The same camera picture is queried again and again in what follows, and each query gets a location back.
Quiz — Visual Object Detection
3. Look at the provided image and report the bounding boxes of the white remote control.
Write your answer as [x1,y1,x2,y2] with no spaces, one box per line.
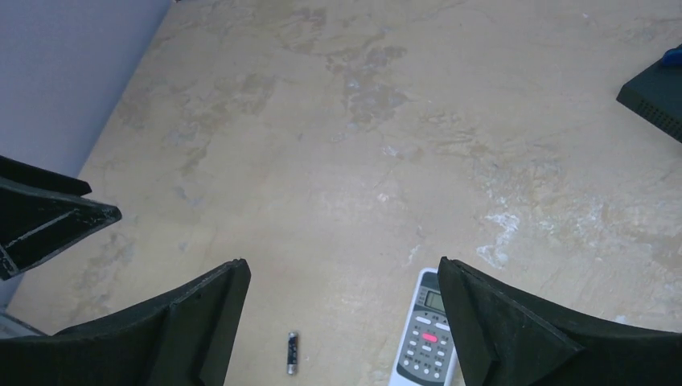
[388,268,458,386]

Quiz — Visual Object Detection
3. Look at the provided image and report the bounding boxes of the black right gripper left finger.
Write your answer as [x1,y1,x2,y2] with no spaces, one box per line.
[1,259,251,385]

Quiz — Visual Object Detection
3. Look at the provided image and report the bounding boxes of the blue handled pliers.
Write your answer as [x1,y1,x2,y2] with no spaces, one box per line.
[660,47,682,67]

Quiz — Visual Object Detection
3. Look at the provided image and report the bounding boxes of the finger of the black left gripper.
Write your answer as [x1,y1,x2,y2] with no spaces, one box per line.
[1,156,121,281]

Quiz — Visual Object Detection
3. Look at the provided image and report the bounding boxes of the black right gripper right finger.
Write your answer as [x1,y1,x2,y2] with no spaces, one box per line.
[438,257,681,385]

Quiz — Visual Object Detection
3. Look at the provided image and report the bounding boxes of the black flat box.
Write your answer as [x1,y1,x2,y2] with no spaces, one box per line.
[616,57,681,142]

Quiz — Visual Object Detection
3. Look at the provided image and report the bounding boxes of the black AAA battery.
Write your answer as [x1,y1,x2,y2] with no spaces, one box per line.
[286,331,299,376]

